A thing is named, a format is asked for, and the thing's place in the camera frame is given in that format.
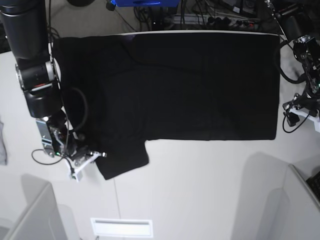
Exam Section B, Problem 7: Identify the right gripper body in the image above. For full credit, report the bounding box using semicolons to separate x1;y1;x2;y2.
63;139;93;167

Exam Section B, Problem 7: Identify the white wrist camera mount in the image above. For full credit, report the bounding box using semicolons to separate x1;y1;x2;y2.
64;151;107;183
282;102;320;134

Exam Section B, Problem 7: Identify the blue box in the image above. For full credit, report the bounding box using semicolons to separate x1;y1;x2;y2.
111;0;180;7

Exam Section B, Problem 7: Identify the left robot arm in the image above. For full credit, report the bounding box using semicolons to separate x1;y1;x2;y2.
265;0;320;131

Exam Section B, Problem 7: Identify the black keyboard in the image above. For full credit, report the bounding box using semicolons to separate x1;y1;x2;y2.
306;172;320;200

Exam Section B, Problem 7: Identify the black T-shirt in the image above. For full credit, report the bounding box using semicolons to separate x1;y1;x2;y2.
52;33;280;180

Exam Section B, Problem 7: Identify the grey cloth at left edge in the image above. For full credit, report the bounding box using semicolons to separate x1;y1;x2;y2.
0;122;8;166

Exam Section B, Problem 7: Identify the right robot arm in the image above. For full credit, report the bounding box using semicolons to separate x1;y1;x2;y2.
0;0;94;165

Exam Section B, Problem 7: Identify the white box lower left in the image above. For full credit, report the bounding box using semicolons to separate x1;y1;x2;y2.
0;173;81;240

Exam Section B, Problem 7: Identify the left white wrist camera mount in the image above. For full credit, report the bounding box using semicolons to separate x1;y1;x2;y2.
282;102;320;134

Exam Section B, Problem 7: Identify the white power strip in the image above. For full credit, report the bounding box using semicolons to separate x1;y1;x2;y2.
169;13;260;27

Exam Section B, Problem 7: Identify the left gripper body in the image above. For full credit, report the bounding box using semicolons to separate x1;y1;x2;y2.
287;91;320;115

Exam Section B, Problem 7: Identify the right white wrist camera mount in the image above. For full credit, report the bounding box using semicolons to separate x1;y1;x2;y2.
64;151;107;183

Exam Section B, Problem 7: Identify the white box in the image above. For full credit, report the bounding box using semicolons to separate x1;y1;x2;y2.
0;173;81;240
257;164;320;240

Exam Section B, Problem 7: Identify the white box lower right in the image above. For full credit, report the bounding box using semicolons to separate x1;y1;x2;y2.
257;164;320;240

